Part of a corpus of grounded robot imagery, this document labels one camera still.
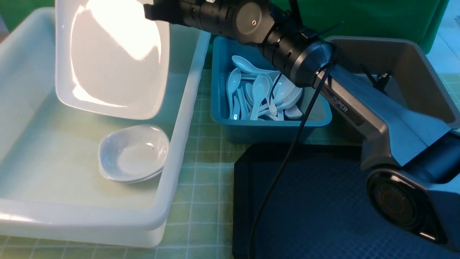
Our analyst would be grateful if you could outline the white ceramic spoon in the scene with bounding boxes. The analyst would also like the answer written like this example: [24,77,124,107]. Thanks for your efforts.
[272,74,291,120]

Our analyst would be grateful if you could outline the small white dish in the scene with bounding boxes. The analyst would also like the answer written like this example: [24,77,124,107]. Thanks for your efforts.
[97,124,170,180]
[99,168,163,184]

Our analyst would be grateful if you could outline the large white square plate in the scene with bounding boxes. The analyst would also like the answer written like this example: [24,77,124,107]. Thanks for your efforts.
[55,0,170,120]

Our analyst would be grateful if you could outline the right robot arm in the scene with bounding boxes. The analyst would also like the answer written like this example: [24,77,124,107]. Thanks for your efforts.
[143,0,459,255]

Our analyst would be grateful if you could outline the blue plastic spoon bin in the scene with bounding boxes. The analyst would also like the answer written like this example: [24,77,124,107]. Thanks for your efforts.
[210,36,332,145]

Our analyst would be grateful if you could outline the white spoon left of pile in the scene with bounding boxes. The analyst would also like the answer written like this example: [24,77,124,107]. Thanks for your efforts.
[226,68,241,119]

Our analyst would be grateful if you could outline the white spoon of pile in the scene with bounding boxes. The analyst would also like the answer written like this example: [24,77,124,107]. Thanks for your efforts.
[231,55,280,75]
[258,87,304,117]
[250,74,271,120]
[226,68,241,119]

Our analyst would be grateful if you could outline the white spoon centre of pile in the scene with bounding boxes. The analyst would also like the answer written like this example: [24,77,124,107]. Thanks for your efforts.
[250,74,271,120]

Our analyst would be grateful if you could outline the white spoon right of pile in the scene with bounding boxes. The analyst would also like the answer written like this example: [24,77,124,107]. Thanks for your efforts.
[258,87,304,117]

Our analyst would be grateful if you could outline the white spoon top of pile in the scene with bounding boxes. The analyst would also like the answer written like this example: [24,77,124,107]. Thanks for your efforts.
[231,55,280,75]

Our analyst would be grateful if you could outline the green checkered table mat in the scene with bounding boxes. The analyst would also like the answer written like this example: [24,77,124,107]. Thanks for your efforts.
[0,68,460,259]

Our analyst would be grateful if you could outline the black serving tray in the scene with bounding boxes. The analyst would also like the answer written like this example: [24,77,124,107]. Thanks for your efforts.
[232,143,459,259]

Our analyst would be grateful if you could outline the black chopsticks in bin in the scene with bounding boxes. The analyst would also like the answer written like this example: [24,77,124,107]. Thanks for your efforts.
[359,64,393,95]

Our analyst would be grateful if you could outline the grey plastic chopstick bin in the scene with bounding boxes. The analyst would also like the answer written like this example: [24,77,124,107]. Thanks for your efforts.
[326,36,460,130]

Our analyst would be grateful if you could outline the large white plastic bin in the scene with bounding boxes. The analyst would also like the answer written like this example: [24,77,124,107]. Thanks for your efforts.
[1,7,210,248]

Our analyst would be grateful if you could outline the black cable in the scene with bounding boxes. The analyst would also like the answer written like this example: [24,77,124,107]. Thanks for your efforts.
[248,47,340,259]

